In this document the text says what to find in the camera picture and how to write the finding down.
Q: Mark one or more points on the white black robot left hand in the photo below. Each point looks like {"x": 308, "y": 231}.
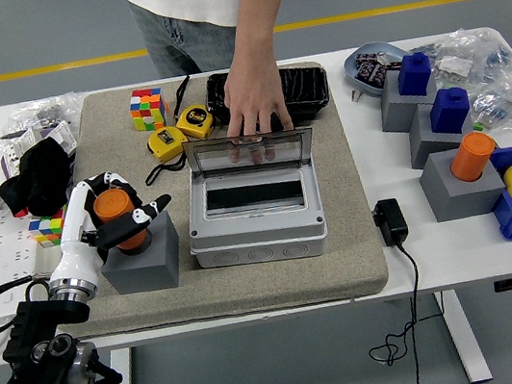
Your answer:
{"x": 73, "y": 235}

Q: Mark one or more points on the clear bag white connectors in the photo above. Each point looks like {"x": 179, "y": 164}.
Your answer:
{"x": 454, "y": 67}

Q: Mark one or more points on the white power strip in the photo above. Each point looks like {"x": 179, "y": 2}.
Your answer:
{"x": 9, "y": 250}

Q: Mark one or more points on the person's left hand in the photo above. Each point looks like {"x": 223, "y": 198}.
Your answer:
{"x": 253, "y": 97}

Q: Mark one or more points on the grey cube holder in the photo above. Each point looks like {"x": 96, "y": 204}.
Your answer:
{"x": 399, "y": 113}
{"x": 152, "y": 272}
{"x": 429, "y": 145}
{"x": 457, "y": 199}

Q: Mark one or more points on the person's left forearm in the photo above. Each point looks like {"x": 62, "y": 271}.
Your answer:
{"x": 257, "y": 16}

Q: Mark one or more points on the black pen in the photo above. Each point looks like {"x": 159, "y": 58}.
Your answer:
{"x": 12, "y": 135}

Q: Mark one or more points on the clear bag small parts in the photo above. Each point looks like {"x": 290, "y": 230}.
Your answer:
{"x": 46, "y": 113}

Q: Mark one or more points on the small green connector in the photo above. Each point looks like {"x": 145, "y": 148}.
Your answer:
{"x": 481, "y": 126}

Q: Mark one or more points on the grey-brown cushion mat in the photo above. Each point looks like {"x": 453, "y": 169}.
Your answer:
{"x": 252, "y": 290}

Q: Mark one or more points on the yellow tape measure round label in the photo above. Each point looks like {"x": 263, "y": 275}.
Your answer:
{"x": 196, "y": 121}

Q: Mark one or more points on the orange cylindrical battery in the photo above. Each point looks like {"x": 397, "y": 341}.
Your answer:
{"x": 112, "y": 207}
{"x": 472, "y": 155}

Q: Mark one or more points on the dark snack packet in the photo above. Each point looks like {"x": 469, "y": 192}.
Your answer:
{"x": 368, "y": 57}
{"x": 374, "y": 75}

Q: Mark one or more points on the black plastic tray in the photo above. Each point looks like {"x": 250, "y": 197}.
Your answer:
{"x": 303, "y": 87}

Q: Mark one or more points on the grey electrical enclosure box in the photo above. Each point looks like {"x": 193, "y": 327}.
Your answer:
{"x": 259, "y": 240}

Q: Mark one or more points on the yellow tape measure square label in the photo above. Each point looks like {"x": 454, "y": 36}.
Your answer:
{"x": 166, "y": 143}

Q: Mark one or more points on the black cloth glove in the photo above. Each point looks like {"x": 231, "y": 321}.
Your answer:
{"x": 39, "y": 177}

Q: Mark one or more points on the white packaging boxes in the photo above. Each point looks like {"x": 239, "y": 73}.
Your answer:
{"x": 60, "y": 137}

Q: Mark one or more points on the clear plastic bag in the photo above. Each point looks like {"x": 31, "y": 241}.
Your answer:
{"x": 442, "y": 44}

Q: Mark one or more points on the smoky transparent box lid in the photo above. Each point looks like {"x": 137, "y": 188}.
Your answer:
{"x": 212, "y": 160}

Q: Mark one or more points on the blue bottle-shaped block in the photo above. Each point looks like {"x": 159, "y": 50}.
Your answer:
{"x": 449, "y": 112}
{"x": 414, "y": 74}

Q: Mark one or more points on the colourful puzzle cube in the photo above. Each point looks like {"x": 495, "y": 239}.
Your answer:
{"x": 148, "y": 109}
{"x": 47, "y": 230}

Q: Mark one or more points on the pale blue dish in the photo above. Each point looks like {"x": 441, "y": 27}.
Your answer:
{"x": 355, "y": 81}

